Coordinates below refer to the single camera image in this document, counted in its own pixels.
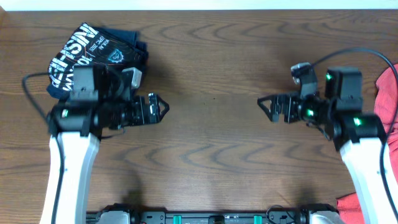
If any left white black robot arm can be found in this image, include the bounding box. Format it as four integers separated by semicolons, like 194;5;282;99
40;65;170;223

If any folded dark printed t-shirt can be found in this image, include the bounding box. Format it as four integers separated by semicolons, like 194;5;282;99
47;22;149;99

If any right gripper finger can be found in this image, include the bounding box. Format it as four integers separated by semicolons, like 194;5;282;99
257;95;274;105
258;102;274;122

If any orange-red t-shirt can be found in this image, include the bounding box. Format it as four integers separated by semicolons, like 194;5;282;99
336;68;397;224

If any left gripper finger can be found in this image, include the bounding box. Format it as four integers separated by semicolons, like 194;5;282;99
155;108;170;123
156;95;170;109

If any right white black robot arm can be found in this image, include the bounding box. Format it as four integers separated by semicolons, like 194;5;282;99
257;65;397;223

